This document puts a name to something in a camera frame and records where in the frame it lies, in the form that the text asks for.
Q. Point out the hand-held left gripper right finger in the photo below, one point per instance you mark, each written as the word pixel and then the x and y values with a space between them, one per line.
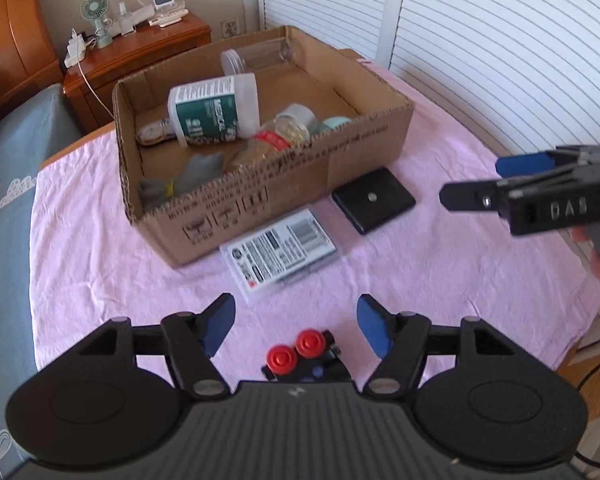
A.
pixel 375 329

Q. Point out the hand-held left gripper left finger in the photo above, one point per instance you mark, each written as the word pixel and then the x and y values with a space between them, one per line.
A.
pixel 219 324

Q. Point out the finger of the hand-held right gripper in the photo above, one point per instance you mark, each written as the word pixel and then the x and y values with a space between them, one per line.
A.
pixel 467 197
pixel 527 162

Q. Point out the black and red toy train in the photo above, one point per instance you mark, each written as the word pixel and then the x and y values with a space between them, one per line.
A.
pixel 307 345

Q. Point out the light blue oval case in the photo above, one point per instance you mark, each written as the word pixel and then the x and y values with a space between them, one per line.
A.
pixel 330 125

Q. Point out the cardboard box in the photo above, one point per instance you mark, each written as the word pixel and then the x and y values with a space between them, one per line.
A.
pixel 290 175

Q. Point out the clear bottle of yellow capsules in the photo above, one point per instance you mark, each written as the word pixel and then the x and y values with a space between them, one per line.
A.
pixel 280 132

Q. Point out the white bottle with green label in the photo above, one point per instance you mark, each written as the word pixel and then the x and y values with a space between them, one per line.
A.
pixel 205 110

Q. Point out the black square box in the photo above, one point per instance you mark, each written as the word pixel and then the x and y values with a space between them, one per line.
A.
pixel 375 200

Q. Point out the clear plastic package with label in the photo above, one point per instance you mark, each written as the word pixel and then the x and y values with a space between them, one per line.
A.
pixel 280 250

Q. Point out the white louvered door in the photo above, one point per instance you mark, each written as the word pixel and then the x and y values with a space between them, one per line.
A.
pixel 505 50
pixel 330 5

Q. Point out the pink table cloth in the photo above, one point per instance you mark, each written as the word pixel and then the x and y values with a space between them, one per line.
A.
pixel 100 260

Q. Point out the blue flowered bedsheet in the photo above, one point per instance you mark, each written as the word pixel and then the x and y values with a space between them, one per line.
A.
pixel 10 260

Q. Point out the clear plastic jar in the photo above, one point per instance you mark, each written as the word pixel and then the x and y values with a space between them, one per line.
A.
pixel 257 57

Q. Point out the wooden nightstand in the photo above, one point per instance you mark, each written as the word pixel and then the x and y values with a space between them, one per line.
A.
pixel 145 55

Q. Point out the white power strip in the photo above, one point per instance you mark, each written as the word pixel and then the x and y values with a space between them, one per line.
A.
pixel 75 50

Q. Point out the white remote control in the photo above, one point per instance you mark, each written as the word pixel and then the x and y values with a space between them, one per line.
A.
pixel 170 17

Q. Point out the small clear bottle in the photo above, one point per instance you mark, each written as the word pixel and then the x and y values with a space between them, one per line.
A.
pixel 125 22

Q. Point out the white stick holder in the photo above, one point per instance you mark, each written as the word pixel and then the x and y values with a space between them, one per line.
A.
pixel 140 12

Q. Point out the small green desk fan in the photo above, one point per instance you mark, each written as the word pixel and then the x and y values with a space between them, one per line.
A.
pixel 95 12

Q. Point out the wooden bed headboard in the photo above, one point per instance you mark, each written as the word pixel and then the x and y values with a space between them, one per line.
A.
pixel 10 35

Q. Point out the wall outlet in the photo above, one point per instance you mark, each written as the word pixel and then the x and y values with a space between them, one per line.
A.
pixel 230 26

